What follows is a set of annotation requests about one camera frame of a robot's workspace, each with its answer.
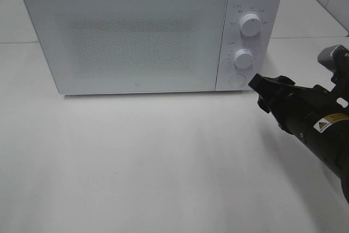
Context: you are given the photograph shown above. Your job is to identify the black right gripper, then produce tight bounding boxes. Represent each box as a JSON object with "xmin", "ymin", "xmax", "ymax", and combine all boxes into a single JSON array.
[{"xmin": 248, "ymin": 74, "xmax": 348, "ymax": 138}]

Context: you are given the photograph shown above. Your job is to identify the round white door button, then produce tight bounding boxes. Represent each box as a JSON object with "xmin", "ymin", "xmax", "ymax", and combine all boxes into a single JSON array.
[{"xmin": 229, "ymin": 74, "xmax": 246, "ymax": 90}]

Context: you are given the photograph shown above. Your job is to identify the white microwave door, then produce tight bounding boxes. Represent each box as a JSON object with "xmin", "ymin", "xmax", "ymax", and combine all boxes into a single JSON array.
[{"xmin": 24, "ymin": 0, "xmax": 226, "ymax": 95}]

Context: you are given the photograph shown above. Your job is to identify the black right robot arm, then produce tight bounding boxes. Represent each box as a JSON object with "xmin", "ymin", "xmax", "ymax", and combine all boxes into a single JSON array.
[{"xmin": 249, "ymin": 74, "xmax": 348, "ymax": 198}]

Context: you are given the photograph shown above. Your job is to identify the lower white control knob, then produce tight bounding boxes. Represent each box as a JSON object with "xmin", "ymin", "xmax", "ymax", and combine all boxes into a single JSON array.
[{"xmin": 232, "ymin": 49, "xmax": 254, "ymax": 69}]

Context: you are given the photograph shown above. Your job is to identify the white control knob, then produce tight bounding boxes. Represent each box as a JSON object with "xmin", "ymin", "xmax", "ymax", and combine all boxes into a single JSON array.
[
  {"xmin": 232, "ymin": 49, "xmax": 254, "ymax": 69},
  {"xmin": 238, "ymin": 11, "xmax": 262, "ymax": 37}
]

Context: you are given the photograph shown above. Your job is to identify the upper white control knob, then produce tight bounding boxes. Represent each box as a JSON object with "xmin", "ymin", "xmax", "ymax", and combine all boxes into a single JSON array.
[{"xmin": 238, "ymin": 11, "xmax": 262, "ymax": 37}]

